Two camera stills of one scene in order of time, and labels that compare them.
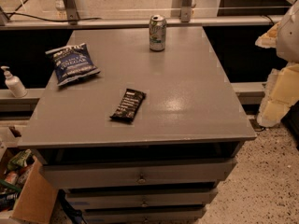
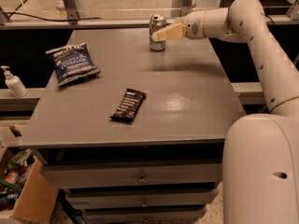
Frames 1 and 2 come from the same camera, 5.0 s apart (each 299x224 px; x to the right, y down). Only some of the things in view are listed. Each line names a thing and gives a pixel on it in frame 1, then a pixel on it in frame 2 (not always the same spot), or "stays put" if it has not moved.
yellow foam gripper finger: x=282 y=92 → x=174 y=32
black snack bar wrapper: x=129 y=105 stays put
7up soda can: x=157 y=33 stays put
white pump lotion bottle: x=14 y=83 stays put
